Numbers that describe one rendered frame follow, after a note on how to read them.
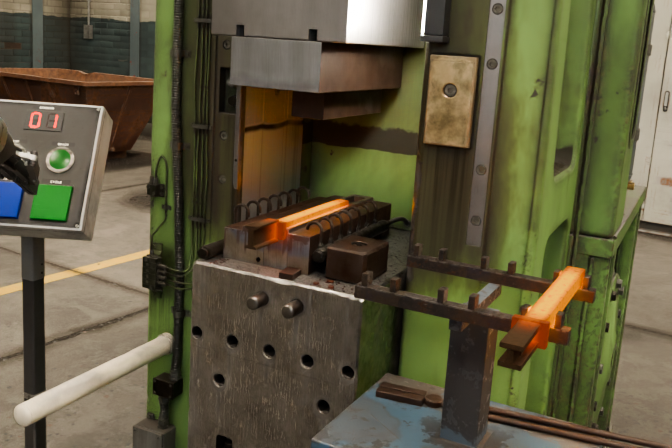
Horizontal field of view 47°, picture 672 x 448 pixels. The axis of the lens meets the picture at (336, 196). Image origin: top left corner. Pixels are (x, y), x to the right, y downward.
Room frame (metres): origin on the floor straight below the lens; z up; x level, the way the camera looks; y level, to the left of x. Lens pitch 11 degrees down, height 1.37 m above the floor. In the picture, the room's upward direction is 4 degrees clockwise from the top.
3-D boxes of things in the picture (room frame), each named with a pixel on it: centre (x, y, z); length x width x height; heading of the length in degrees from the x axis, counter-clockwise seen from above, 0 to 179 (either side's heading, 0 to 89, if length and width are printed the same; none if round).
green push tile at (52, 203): (1.53, 0.58, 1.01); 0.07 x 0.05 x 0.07; 90
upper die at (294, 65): (1.68, 0.04, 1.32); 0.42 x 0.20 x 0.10; 155
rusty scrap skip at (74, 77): (8.19, 2.90, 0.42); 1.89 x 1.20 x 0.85; 58
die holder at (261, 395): (1.66, -0.01, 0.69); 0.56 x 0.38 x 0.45; 155
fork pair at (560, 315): (1.09, -0.34, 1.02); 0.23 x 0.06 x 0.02; 153
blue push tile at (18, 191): (1.53, 0.68, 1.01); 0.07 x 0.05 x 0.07; 90
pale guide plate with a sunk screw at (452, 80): (1.47, -0.21, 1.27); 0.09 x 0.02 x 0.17; 65
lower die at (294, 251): (1.68, 0.04, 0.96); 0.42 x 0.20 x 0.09; 155
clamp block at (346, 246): (1.47, -0.05, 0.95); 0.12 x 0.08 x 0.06; 155
